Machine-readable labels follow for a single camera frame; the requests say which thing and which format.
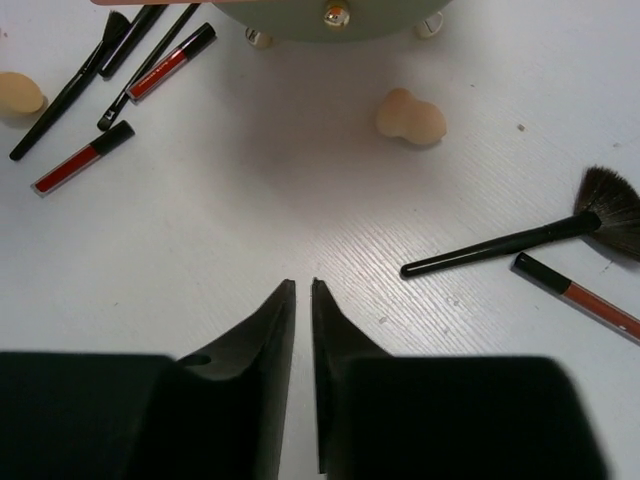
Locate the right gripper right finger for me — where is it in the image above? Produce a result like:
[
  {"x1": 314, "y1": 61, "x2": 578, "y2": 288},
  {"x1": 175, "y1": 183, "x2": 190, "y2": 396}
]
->
[{"x1": 311, "y1": 280, "x2": 610, "y2": 479}]

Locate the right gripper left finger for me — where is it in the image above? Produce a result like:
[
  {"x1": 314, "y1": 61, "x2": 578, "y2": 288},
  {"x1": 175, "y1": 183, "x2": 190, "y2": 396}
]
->
[{"x1": 1, "y1": 280, "x2": 296, "y2": 479}]

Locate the gourd sponge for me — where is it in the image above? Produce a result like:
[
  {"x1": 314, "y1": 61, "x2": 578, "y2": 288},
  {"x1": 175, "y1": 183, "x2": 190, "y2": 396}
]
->
[{"x1": 375, "y1": 88, "x2": 447, "y2": 146}]

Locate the teardrop beige makeup sponge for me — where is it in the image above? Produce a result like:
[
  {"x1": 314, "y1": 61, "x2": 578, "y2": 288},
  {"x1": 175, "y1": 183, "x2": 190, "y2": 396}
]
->
[{"x1": 0, "y1": 72, "x2": 46, "y2": 118}]

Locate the orange top drawer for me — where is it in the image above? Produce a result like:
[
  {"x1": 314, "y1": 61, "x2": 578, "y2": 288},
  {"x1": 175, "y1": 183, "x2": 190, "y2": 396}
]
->
[{"x1": 90, "y1": 0, "x2": 213, "y2": 6}]

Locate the black fan makeup brush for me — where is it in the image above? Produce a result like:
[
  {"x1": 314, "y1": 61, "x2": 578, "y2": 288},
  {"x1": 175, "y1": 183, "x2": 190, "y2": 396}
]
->
[{"x1": 400, "y1": 166, "x2": 639, "y2": 279}]

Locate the black round-head makeup brush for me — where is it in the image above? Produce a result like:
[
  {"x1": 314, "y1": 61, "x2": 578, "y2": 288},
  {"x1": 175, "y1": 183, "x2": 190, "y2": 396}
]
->
[{"x1": 99, "y1": 5, "x2": 168, "y2": 80}]

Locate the black small makeup brush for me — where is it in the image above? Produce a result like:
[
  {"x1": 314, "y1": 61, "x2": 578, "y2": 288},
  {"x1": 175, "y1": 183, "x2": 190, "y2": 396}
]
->
[{"x1": 9, "y1": 10, "x2": 131, "y2": 161}]

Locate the brown lip gloss right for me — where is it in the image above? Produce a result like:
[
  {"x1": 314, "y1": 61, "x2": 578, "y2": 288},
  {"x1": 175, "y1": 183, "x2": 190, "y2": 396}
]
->
[{"x1": 511, "y1": 252, "x2": 639, "y2": 345}]

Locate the red lip gloss lower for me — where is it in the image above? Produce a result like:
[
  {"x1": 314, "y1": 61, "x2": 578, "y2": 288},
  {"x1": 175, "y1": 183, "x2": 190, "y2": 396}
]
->
[{"x1": 31, "y1": 121, "x2": 135, "y2": 198}]

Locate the red lip gloss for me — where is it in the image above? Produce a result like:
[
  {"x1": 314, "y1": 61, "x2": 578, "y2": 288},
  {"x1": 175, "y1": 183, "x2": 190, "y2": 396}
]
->
[
  {"x1": 31, "y1": 121, "x2": 135, "y2": 198},
  {"x1": 126, "y1": 22, "x2": 217, "y2": 103}
]

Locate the thin black liner brush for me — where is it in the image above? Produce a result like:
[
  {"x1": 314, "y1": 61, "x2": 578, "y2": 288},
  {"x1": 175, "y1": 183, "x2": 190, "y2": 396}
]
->
[{"x1": 97, "y1": 3, "x2": 200, "y2": 132}]

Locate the red lip gloss centre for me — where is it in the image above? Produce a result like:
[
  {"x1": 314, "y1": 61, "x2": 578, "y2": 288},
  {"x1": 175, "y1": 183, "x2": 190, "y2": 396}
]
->
[{"x1": 126, "y1": 22, "x2": 217, "y2": 103}]

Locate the white cylindrical drawer organizer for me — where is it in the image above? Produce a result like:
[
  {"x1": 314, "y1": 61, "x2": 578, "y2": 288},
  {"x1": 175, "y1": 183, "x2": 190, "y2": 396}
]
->
[{"x1": 214, "y1": 0, "x2": 450, "y2": 49}]

